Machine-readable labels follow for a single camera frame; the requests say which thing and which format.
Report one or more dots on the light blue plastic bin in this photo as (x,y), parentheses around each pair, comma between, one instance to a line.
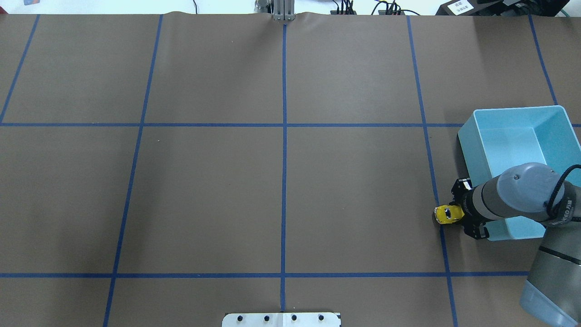
(494,140)

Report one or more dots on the aluminium frame post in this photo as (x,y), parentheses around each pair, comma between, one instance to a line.
(283,10)

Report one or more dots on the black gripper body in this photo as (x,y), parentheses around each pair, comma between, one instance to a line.
(468,209)

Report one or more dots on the yellow beetle toy car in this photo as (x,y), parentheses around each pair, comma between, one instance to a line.
(451,214)

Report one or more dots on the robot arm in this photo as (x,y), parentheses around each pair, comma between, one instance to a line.
(552,290)

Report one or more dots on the black box with label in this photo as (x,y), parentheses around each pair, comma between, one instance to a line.
(458,8)

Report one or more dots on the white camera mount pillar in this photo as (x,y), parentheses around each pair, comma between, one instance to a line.
(283,319)

